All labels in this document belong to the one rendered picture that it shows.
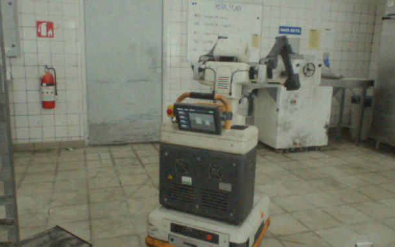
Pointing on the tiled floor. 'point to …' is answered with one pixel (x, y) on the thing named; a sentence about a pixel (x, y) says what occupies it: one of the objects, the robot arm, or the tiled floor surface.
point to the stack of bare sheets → (55, 239)
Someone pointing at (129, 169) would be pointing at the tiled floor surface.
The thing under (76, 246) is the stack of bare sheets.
